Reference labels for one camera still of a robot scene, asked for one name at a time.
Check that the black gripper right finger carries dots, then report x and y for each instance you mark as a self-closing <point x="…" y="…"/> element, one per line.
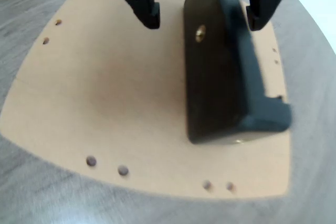
<point x="265" y="1"/>

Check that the black block with brass screw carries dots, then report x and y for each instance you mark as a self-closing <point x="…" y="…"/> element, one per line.
<point x="215" y="77"/>

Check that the orange square board with holes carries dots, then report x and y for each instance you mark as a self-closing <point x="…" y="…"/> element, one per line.
<point x="105" y="103"/>

